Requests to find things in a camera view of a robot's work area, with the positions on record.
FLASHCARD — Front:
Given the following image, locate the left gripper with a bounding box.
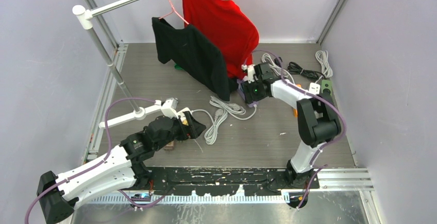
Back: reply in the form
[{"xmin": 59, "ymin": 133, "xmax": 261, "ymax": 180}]
[{"xmin": 154, "ymin": 110, "xmax": 205, "ymax": 151}]

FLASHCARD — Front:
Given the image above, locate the purple power strip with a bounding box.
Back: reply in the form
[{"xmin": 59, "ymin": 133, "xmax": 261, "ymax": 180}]
[{"xmin": 237, "ymin": 79, "xmax": 258, "ymax": 108}]

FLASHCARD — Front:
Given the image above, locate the pink plug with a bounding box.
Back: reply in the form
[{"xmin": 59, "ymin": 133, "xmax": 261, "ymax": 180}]
[{"xmin": 163, "ymin": 141, "xmax": 176, "ymax": 151}]

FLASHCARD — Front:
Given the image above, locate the white power strip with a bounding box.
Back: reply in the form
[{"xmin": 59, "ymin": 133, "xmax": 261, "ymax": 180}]
[{"xmin": 308, "ymin": 82, "xmax": 321, "ymax": 95}]

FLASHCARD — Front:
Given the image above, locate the green power strip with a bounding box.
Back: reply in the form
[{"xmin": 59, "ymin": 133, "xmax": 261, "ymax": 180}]
[{"xmin": 320, "ymin": 79, "xmax": 333, "ymax": 95}]

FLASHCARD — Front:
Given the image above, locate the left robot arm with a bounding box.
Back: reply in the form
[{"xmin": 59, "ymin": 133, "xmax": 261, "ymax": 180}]
[{"xmin": 37, "ymin": 111, "xmax": 206, "ymax": 223}]

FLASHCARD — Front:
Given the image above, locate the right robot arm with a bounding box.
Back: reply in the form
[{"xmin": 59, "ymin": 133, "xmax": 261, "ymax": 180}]
[{"xmin": 240, "ymin": 63, "xmax": 342, "ymax": 188}]

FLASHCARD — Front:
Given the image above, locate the red sweater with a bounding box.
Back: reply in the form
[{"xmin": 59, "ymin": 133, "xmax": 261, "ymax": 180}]
[{"xmin": 182, "ymin": 0, "xmax": 259, "ymax": 79}]

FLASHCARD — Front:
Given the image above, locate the black garment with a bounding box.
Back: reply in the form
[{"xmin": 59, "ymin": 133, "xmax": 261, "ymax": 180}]
[{"xmin": 152, "ymin": 17, "xmax": 237, "ymax": 101}]

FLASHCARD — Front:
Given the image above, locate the pink hanger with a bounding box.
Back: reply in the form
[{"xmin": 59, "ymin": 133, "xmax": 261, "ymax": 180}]
[{"xmin": 159, "ymin": 0, "xmax": 190, "ymax": 25}]

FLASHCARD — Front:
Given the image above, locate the metal clothes rack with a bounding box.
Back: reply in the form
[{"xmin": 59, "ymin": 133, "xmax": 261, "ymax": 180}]
[{"xmin": 72, "ymin": 0, "xmax": 188, "ymax": 129}]

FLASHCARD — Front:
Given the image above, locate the white coiled cable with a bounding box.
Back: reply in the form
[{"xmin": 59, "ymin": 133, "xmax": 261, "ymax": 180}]
[{"xmin": 191, "ymin": 50, "xmax": 333, "ymax": 145}]

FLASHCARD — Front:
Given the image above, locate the black coiled cable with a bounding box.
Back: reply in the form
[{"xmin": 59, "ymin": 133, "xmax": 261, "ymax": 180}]
[{"xmin": 273, "ymin": 57, "xmax": 327, "ymax": 82}]

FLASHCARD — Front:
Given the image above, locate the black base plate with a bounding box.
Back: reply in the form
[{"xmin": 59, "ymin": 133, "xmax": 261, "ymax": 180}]
[{"xmin": 129, "ymin": 167, "xmax": 310, "ymax": 197}]

